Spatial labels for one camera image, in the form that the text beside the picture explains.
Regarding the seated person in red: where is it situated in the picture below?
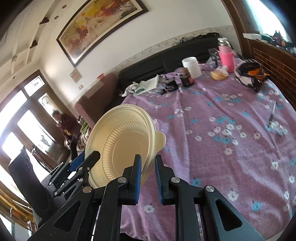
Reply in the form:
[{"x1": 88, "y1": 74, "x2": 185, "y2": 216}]
[{"x1": 52, "y1": 110, "x2": 81, "y2": 161}]

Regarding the patterned cushion blanket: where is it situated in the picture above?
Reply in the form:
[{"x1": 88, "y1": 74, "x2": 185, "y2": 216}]
[{"x1": 77, "y1": 116, "x2": 92, "y2": 151}]

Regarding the brown armchair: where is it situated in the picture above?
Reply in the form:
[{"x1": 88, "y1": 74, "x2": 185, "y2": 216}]
[{"x1": 74, "y1": 73, "x2": 119, "y2": 128}]

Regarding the purple floral tablecloth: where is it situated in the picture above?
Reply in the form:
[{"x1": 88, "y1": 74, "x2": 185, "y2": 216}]
[{"x1": 124, "y1": 64, "x2": 295, "y2": 239}]

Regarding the white rag and paper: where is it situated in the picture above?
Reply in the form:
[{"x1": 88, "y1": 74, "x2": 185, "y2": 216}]
[{"x1": 121, "y1": 75, "x2": 159, "y2": 97}]

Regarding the black electronic device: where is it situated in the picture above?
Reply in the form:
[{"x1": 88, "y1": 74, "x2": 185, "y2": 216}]
[{"x1": 159, "y1": 75, "x2": 178, "y2": 95}]

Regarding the dark small jar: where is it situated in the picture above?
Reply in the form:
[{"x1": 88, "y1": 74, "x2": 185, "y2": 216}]
[{"x1": 180, "y1": 68, "x2": 194, "y2": 88}]

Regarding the silver pen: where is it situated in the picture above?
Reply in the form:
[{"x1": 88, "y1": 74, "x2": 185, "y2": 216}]
[{"x1": 268, "y1": 101, "x2": 276, "y2": 126}]

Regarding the bread in plastic bag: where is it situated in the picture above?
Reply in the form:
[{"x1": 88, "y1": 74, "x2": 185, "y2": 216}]
[{"x1": 211, "y1": 69, "x2": 229, "y2": 81}]

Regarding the black sofa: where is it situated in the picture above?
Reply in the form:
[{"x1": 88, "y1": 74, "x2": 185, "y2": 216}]
[{"x1": 117, "y1": 33, "x2": 220, "y2": 92}]

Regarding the white plastic jar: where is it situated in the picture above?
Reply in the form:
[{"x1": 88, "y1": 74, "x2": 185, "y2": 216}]
[{"x1": 182, "y1": 57, "x2": 202, "y2": 79}]

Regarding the pink knit-sleeved bottle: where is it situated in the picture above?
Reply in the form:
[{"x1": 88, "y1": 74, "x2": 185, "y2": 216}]
[{"x1": 218, "y1": 37, "x2": 235, "y2": 73}]

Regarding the framed horse painting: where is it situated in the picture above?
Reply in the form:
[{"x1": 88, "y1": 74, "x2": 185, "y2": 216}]
[{"x1": 56, "y1": 0, "x2": 148, "y2": 67}]

